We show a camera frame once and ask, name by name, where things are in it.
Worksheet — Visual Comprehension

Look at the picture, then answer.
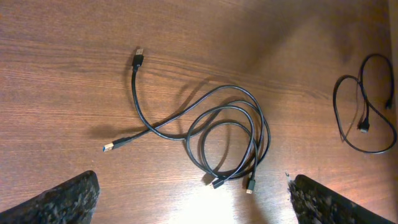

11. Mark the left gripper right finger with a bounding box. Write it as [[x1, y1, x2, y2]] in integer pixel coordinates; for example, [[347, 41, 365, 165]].
[[288, 174, 391, 224]]

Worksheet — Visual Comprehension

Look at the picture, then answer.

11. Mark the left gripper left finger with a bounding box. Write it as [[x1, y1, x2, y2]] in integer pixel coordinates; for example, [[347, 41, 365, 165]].
[[1, 170, 100, 224]]

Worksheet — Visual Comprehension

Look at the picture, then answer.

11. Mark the thin black usb cable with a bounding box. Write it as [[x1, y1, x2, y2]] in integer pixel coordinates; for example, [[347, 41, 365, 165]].
[[130, 46, 271, 190]]

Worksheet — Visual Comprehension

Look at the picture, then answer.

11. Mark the thick black cable bundle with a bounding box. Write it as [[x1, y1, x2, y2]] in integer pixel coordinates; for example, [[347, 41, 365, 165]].
[[332, 53, 398, 155]]

